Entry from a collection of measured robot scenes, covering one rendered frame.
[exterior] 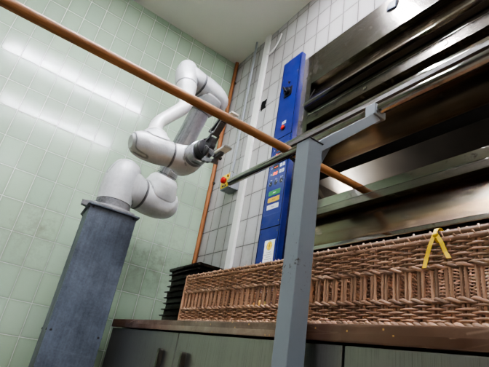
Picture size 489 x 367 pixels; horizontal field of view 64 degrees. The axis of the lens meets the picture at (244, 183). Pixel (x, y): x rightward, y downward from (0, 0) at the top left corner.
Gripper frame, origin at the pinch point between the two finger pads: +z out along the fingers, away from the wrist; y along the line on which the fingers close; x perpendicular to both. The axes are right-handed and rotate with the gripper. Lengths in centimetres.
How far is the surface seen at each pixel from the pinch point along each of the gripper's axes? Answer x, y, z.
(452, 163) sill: -56, 4, 45
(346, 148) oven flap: -54, -17, 2
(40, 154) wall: 49, -12, -115
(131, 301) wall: -20, 49, -116
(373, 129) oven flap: -51, -18, 18
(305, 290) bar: 1, 56, 47
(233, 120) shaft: 3.5, 1.2, 7.8
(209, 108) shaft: 12.2, 1.4, 7.8
